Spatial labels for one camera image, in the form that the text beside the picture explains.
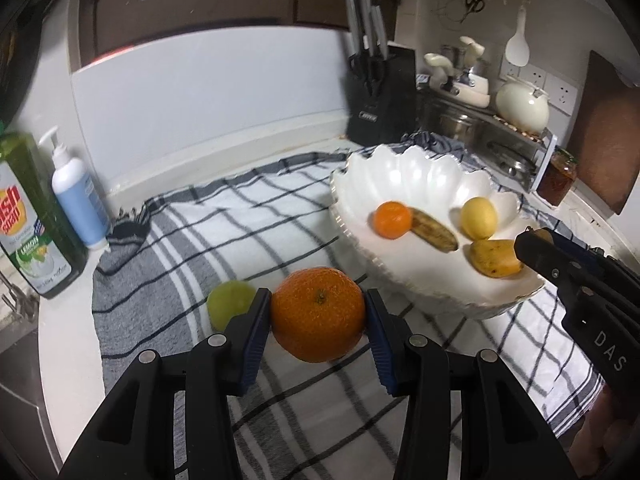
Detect white rice spoon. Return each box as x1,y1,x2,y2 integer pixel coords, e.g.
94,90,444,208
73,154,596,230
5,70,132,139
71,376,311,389
504,6,531,67

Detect white scalloped bowl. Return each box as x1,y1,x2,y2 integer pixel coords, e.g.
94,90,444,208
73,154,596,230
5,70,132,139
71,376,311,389
328,143,546,320

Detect metal counter shelf rack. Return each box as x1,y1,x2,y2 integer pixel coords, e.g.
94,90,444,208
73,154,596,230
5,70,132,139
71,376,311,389
417,85,558,193

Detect brown wooden cutting board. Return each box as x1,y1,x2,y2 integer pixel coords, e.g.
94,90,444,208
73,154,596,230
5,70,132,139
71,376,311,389
567,50,640,216

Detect steel handled knife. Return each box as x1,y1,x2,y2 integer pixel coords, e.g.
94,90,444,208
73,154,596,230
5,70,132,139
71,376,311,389
372,6,390,61
345,0,363,56
361,0,377,53

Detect person's right hand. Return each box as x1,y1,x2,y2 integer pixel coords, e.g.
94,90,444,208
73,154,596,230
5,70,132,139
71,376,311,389
575,390,640,480

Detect chrome faucet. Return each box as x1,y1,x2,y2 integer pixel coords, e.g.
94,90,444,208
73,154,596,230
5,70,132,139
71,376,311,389
0,280,41,326

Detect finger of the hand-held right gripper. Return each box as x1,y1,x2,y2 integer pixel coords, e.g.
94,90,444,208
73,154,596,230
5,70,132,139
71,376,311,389
514,230,581,291
537,227,618,268

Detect spotted banana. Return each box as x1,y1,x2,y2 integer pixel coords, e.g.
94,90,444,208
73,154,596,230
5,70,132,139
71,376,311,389
409,208,459,252

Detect steel stock pot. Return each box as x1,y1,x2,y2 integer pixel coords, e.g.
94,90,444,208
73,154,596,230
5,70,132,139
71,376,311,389
437,110,483,148

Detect white blue pump bottle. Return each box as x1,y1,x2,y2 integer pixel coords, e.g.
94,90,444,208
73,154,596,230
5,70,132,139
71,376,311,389
39,126,111,251

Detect black white checked cloth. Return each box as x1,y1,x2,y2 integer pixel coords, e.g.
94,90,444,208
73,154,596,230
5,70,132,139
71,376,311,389
91,130,606,480

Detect steel milk pot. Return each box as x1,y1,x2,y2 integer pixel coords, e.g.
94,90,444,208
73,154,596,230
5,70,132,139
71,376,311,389
440,36,488,86

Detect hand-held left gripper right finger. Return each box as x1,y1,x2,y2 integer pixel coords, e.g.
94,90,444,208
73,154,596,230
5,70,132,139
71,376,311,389
364,287,571,480

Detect cream saucepan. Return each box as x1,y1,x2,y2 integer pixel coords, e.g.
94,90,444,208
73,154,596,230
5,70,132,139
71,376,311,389
424,52,492,108

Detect black kitchen shears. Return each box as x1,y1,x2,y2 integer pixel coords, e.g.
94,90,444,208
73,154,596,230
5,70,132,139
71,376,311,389
348,52,386,97

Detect white ceramic pot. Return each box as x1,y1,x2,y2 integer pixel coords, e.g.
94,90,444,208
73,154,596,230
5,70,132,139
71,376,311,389
495,80,551,135

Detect large orange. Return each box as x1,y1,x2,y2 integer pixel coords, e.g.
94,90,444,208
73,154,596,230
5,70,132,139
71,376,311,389
270,267,367,364

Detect glass jar of sauce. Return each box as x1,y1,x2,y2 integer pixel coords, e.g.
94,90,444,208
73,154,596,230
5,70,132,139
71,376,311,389
536,147,578,207

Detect steel pot lid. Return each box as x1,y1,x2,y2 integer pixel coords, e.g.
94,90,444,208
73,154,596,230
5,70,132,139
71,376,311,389
485,140,538,178

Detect green lime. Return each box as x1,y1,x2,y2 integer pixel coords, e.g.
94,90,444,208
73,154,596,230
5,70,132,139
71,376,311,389
207,281,257,332

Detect small orange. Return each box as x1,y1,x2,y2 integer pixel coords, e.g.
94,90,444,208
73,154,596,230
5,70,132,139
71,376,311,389
370,201,414,239

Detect brown cabinet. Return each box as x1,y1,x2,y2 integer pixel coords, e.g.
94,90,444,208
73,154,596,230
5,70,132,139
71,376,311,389
70,0,401,73

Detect yellow mango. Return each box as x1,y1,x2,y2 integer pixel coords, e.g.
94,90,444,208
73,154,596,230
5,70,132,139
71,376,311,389
467,239,525,279

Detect steel kitchen sink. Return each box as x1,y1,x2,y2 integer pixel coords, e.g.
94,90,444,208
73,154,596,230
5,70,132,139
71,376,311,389
0,330,63,480

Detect wooden trivet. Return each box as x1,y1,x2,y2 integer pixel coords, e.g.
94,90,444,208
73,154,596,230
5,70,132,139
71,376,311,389
492,115,543,139

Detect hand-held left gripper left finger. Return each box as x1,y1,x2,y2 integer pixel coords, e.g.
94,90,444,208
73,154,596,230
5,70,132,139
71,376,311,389
59,287,273,480

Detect green dish soap bottle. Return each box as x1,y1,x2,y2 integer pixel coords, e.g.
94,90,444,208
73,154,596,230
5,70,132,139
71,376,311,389
0,132,90,301

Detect yellow lemon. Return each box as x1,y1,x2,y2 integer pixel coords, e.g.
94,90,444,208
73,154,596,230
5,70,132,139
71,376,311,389
459,197,499,241

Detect black knife block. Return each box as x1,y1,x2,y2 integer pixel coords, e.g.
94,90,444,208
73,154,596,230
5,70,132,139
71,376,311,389
346,44,418,146

